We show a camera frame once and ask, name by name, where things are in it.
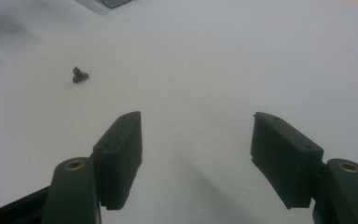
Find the small black screw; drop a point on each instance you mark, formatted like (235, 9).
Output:
(79, 75)

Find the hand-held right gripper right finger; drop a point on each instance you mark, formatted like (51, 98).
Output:
(289, 158)

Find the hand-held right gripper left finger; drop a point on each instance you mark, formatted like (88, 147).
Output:
(118, 161)

